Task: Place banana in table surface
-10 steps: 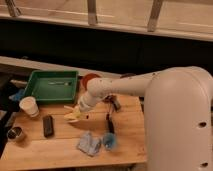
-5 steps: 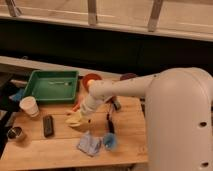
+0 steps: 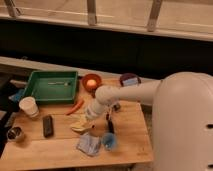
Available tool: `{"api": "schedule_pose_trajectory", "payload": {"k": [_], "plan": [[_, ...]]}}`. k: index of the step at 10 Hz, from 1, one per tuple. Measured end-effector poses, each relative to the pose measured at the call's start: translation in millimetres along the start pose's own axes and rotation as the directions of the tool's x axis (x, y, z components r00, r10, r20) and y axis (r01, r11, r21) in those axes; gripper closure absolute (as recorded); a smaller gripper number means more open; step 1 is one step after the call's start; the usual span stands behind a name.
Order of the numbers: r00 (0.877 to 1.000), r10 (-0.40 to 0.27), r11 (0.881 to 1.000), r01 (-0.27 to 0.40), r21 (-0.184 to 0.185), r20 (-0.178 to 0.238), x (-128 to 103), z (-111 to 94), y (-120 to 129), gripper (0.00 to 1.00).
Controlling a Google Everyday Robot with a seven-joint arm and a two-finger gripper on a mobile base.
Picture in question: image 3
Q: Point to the green plastic tray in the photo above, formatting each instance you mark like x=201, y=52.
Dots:
x=45, y=94

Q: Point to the yellow banana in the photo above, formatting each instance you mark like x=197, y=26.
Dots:
x=80, y=123

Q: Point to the small utensil in tray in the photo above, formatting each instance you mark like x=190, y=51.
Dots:
x=59, y=83

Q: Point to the blue sponge on plate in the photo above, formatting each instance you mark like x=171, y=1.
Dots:
x=131, y=81

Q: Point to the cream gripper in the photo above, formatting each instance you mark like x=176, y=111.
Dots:
x=93, y=111

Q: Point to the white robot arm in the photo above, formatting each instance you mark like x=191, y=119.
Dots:
x=182, y=118

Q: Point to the yellow ball in bowl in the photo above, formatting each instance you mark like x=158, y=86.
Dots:
x=91, y=83

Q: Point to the metal can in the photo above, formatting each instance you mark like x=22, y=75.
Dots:
x=15, y=134

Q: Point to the blue object left edge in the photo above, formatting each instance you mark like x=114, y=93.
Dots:
x=17, y=96

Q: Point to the crumpled grey blue cloth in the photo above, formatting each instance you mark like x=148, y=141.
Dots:
x=89, y=144

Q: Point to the black remote control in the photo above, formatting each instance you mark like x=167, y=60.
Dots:
x=48, y=126

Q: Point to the white paper cup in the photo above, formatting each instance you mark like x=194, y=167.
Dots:
x=28, y=106

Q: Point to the orange bowl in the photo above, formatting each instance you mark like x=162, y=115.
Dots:
x=96, y=77

